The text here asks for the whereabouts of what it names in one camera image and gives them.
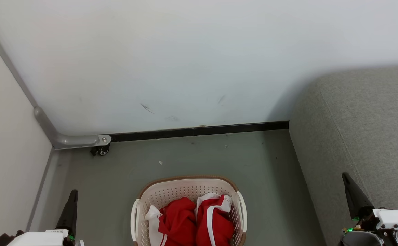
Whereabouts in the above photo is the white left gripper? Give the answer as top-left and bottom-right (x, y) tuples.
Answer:
(7, 190), (85, 246)

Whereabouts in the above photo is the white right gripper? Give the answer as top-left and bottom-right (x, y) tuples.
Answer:
(342, 173), (398, 246)

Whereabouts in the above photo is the red jersey with white sleeve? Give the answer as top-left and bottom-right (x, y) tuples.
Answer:
(145, 197), (197, 246)

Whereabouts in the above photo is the red garment with white stripes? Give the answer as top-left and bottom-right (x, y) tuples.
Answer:
(195, 193), (235, 246)

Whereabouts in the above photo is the grey fabric sofa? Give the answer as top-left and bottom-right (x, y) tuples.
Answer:
(289, 65), (398, 246)

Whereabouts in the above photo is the black caster wheel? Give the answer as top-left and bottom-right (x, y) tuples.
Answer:
(90, 144), (110, 156)

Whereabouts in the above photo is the grey metal partition foot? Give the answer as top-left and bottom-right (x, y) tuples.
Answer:
(33, 106), (112, 150)

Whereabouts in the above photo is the white perforated laundry basket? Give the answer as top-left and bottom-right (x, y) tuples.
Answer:
(131, 175), (248, 246)

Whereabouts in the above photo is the black baseboard strip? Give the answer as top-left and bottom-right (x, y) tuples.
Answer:
(110, 121), (290, 143)

